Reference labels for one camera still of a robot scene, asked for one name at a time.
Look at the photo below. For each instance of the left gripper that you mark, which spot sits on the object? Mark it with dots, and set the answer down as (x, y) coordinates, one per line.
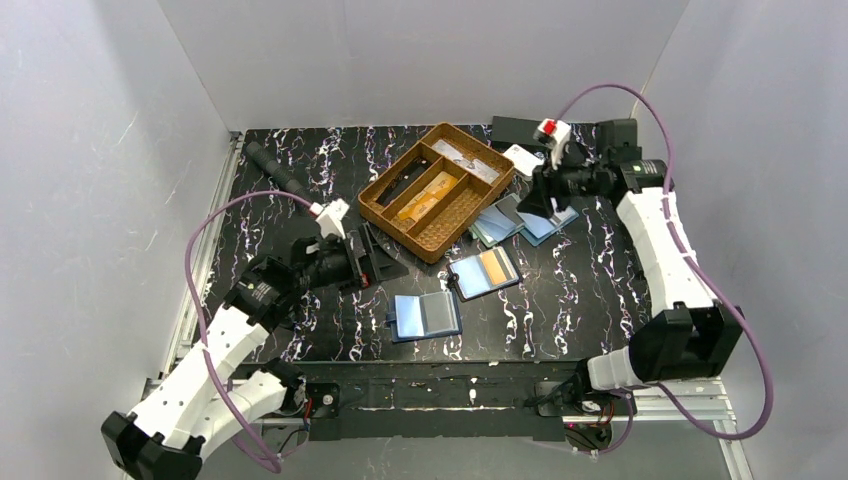
(358, 258)

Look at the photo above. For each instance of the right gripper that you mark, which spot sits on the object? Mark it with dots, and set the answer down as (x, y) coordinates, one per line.
(547, 183)

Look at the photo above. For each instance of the navy blue card holder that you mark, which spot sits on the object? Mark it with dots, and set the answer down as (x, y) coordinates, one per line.
(420, 317)

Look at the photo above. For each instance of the orange VIP card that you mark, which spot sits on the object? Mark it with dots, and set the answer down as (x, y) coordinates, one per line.
(417, 208)

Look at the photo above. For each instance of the white card black stripe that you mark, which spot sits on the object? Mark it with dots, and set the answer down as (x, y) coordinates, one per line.
(481, 170)

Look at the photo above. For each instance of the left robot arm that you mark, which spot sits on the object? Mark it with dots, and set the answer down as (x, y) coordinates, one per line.
(171, 432)

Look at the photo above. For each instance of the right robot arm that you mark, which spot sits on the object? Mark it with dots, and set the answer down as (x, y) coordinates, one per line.
(691, 334)

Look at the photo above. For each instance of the light blue card holder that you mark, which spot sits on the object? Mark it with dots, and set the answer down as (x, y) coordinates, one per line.
(537, 229)

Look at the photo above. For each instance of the green card holder open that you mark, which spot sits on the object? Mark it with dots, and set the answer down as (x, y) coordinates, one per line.
(498, 222)

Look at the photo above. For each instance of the yellow card in holder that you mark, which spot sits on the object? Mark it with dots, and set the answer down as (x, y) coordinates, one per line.
(496, 266)

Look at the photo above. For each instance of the black card holder open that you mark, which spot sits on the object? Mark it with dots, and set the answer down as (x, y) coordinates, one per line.
(470, 281)

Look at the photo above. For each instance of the white card in tray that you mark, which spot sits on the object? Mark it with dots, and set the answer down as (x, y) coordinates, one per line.
(450, 152)

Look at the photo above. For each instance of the orange card in tray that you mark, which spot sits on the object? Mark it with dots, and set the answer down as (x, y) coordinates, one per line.
(439, 186)

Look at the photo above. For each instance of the white small box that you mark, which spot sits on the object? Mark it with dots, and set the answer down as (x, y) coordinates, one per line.
(524, 162)

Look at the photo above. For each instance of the brown woven divider tray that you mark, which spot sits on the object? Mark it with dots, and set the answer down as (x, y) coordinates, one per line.
(430, 237)

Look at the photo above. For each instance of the black box at back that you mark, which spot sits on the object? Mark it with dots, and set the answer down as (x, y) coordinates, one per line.
(506, 131)

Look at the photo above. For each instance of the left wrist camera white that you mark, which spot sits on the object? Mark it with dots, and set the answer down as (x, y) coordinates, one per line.
(330, 217)

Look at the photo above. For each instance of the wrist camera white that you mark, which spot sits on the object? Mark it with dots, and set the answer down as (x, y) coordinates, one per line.
(330, 217)
(555, 135)

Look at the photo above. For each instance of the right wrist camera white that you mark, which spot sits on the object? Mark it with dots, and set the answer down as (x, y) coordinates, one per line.
(555, 135)

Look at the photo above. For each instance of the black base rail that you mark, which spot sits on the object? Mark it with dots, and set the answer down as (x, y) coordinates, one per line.
(466, 399)

